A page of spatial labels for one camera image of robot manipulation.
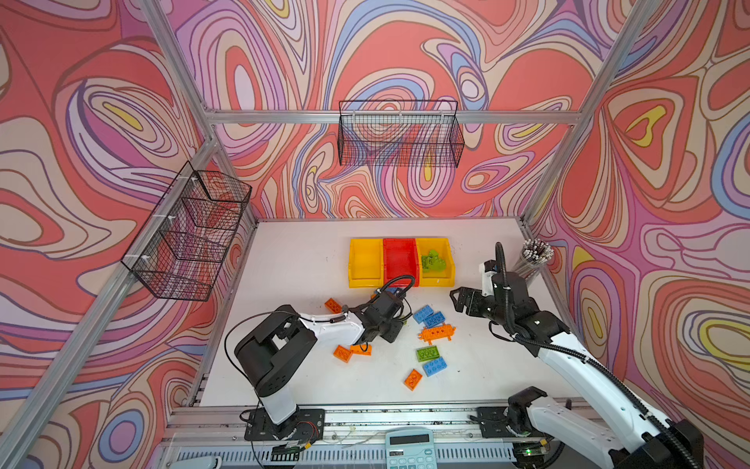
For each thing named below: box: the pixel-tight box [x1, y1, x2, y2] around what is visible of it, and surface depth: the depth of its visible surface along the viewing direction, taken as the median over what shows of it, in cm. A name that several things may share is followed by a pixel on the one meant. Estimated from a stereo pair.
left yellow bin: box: [348, 238, 384, 289], surface depth 107 cm
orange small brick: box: [333, 344, 353, 364], surface depth 86 cm
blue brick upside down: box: [423, 310, 446, 329], surface depth 93 cm
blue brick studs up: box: [413, 303, 434, 324], surface depth 95 cm
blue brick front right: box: [422, 356, 449, 378], surface depth 84 cm
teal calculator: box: [384, 428, 438, 469], surface depth 70 cm
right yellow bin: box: [415, 237, 456, 288], surface depth 103 cm
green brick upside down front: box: [416, 345, 441, 363], surface depth 86 cm
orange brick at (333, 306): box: [324, 297, 342, 314], surface depth 95 cm
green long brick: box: [429, 257, 447, 272], surface depth 103 cm
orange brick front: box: [404, 368, 423, 391], surface depth 82 cm
